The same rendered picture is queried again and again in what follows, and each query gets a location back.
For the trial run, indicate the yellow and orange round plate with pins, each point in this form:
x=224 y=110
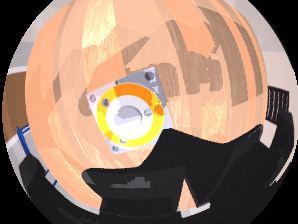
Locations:
x=130 y=94

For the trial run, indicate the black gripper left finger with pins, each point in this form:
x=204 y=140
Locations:
x=159 y=175

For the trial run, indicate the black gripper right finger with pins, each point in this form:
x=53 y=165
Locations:
x=207 y=162

